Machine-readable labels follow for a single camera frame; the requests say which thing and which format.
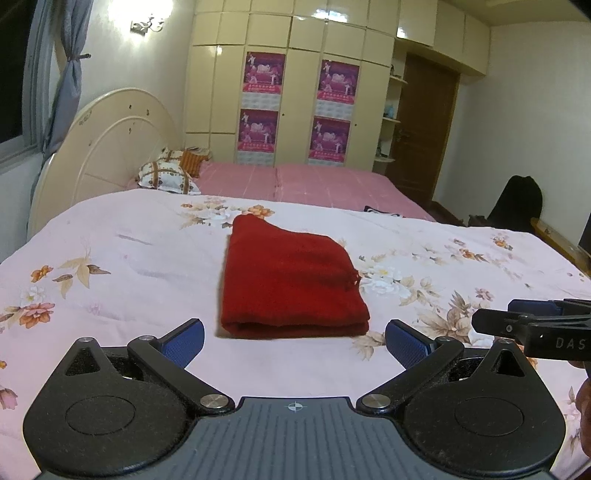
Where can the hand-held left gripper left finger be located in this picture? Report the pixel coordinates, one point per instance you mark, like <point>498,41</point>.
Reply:
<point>183,342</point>

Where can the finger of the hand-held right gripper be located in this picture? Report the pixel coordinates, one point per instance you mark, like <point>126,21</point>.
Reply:
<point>494,321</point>
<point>531,307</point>

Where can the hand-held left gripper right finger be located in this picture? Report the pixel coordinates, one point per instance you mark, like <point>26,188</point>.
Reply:
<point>406,342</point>

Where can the red knitted sweater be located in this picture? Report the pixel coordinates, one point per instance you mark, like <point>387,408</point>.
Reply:
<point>286,281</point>

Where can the person's right hand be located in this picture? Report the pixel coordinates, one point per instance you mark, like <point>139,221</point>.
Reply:
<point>585,420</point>

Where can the wooden bench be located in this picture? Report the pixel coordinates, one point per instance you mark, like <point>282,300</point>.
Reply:
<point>556,235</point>

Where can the dark screen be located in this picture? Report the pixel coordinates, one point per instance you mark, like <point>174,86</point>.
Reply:
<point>585,230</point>

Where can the black bag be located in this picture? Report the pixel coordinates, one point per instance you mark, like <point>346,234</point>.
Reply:
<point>516,203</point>

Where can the white floral blanket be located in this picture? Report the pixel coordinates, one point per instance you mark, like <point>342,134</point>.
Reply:
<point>115,258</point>

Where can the dark patterned cloth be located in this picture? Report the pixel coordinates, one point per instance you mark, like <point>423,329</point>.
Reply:
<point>383,211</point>

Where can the white brown patterned pillow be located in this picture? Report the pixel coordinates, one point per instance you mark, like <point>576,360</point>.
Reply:
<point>166,177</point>

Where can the pink bed sheet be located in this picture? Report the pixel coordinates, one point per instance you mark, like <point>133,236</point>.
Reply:
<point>323,184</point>

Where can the orange striped pillow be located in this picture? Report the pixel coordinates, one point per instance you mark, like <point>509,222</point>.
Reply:
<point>193,161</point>

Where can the brown wooden door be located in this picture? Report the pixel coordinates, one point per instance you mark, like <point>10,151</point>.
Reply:
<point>427,134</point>

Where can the cream round headboard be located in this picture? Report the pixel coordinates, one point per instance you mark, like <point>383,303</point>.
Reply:
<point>101,152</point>

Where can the cream corner shelf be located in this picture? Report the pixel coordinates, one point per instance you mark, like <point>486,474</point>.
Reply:
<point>390,120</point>

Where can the grey blue curtain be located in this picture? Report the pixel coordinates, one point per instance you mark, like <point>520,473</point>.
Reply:
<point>67,78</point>

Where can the cream wardrobe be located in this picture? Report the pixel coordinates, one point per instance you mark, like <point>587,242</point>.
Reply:
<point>300,37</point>

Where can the purple wall poster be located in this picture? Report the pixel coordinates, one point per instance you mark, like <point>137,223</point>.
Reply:
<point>329,138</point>
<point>257,134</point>
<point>264,74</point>
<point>338,81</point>

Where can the wall lamp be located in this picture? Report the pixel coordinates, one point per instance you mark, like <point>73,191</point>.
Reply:
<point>147,24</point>

